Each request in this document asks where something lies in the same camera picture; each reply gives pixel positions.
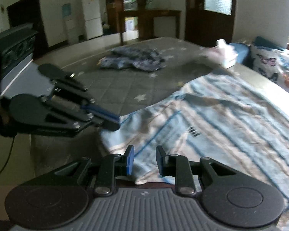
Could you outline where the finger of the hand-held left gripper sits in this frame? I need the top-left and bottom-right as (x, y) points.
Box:
(16, 97), (121, 138)
(51, 73), (120, 124)

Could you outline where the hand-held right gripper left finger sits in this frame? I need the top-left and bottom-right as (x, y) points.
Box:
(52, 145), (135, 196)

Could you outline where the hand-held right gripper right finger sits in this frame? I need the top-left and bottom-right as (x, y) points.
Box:
(156, 145), (239, 196)

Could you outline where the blue beige striped garment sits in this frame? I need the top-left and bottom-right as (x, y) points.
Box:
(99, 73), (289, 206)

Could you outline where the blue patterned cloth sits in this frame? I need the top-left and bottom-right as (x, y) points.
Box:
(97, 47), (166, 73)

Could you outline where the water dispenser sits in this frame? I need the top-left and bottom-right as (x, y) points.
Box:
(62, 3), (79, 44)

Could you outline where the white fridge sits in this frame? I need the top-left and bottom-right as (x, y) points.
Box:
(81, 0), (104, 40)

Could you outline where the dark wooden cabinet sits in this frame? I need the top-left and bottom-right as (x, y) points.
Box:
(104, 0), (181, 46)

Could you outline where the white tissue box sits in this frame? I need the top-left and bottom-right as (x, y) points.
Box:
(207, 39), (239, 68)

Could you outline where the blue sofa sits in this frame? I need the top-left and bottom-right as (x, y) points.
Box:
(228, 36), (286, 65)

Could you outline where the dark door with frosted glass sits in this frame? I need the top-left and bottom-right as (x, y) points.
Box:
(185, 0), (237, 48)

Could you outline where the butterfly print pillow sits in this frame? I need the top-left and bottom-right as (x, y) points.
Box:
(249, 44), (289, 100)

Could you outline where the black cable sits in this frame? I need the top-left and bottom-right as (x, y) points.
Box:
(0, 135), (15, 178)

